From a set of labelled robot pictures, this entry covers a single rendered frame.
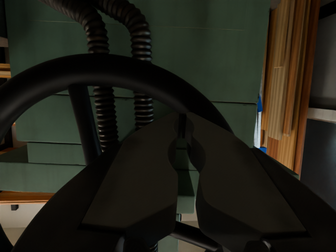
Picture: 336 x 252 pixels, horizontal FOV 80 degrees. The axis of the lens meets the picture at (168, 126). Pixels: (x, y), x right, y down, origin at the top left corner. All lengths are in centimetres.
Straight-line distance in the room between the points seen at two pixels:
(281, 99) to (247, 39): 142
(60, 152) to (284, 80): 162
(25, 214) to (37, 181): 323
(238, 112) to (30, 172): 40
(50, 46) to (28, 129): 15
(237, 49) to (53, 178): 41
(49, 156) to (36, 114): 8
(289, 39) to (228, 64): 146
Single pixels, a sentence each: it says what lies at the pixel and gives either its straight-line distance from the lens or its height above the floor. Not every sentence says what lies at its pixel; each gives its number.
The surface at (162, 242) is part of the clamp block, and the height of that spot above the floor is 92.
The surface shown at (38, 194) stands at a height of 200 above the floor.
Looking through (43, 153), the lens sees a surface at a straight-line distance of 45.
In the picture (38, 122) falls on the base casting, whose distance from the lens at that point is 44.
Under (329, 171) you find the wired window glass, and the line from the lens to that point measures 202.
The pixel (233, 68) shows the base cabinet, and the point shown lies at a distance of 38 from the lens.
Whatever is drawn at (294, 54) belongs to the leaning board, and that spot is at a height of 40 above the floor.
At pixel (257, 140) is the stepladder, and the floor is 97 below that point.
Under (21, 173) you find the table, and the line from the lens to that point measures 48.
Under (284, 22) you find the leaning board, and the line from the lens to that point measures 181.
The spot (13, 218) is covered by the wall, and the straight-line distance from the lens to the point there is 380.
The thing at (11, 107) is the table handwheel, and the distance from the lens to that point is 22.
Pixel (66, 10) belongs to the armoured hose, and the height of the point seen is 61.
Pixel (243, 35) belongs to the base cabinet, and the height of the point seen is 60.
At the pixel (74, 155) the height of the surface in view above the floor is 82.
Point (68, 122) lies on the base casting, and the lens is 41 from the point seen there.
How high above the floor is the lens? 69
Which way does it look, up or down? 10 degrees up
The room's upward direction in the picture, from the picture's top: 177 degrees counter-clockwise
